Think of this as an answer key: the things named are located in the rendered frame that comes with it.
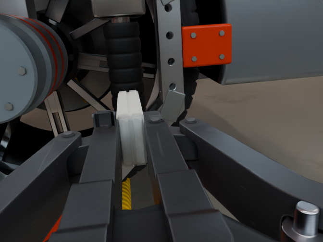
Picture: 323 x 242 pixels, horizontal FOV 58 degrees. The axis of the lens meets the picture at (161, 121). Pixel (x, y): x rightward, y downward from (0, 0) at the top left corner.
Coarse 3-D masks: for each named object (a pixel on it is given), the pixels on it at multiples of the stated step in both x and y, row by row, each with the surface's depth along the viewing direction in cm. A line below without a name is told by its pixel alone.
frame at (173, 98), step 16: (160, 0) 48; (176, 0) 48; (160, 16) 48; (176, 16) 49; (160, 32) 49; (176, 32) 50; (160, 48) 50; (176, 48) 50; (160, 64) 51; (176, 64) 51; (160, 80) 56; (176, 80) 52; (160, 96) 57; (176, 96) 53; (160, 112) 54; (176, 112) 54; (0, 176) 58
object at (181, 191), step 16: (160, 128) 14; (160, 144) 12; (176, 144) 12; (160, 160) 11; (176, 160) 11; (160, 176) 9; (176, 176) 9; (192, 176) 9; (160, 192) 8; (176, 192) 8; (192, 192) 8; (176, 208) 7; (192, 208) 7; (208, 208) 7; (176, 224) 6; (192, 224) 6; (208, 224) 6; (224, 224) 6; (176, 240) 6; (192, 240) 6; (208, 240) 6; (224, 240) 6
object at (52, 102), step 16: (64, 0) 55; (48, 16) 56; (64, 16) 57; (144, 16) 72; (64, 32) 57; (80, 32) 57; (80, 48) 61; (80, 64) 59; (96, 64) 60; (144, 64) 61; (64, 80) 60; (144, 80) 79; (80, 96) 61; (48, 112) 61; (64, 112) 63; (0, 128) 73; (16, 128) 63; (32, 128) 82; (64, 128) 63; (0, 144) 62; (16, 144) 70; (32, 144) 73; (0, 160) 61; (16, 160) 64
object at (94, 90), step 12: (36, 0) 68; (48, 0) 69; (72, 0) 69; (84, 0) 70; (72, 12) 70; (84, 12) 70; (72, 24) 71; (84, 36) 72; (96, 36) 72; (84, 48) 69; (96, 48) 73; (84, 72) 75; (96, 72) 75; (84, 84) 76; (96, 84) 76; (108, 84) 76; (72, 96) 76; (96, 96) 77; (72, 108) 77
